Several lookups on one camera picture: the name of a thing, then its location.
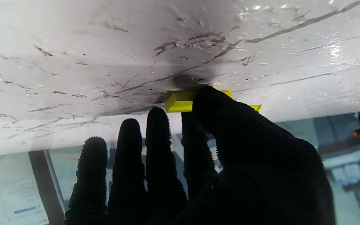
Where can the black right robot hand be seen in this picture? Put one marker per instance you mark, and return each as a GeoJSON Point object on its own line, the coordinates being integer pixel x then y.
{"type": "Point", "coordinates": [255, 175]}

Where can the yellow domino block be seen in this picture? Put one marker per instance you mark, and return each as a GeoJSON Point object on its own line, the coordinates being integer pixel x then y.
{"type": "Point", "coordinates": [180, 101]}

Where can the printed laboratory backdrop banner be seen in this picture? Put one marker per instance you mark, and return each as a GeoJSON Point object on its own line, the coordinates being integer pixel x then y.
{"type": "Point", "coordinates": [348, 187]}

